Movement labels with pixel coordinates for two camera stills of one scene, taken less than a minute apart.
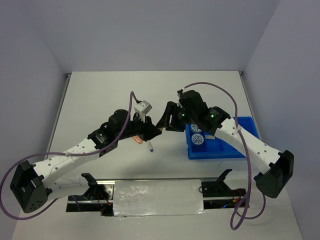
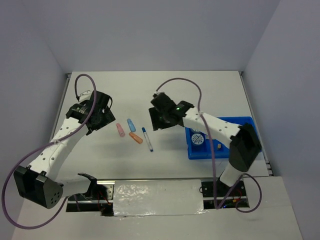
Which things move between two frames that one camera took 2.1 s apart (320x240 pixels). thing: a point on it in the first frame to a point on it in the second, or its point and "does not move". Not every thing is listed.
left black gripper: (149, 131) to (107, 118)
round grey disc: (195, 128) does not move
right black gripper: (171, 108) to (156, 123)
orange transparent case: (138, 139) does not move
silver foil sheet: (158, 197) does not move
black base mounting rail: (219, 193) does not move
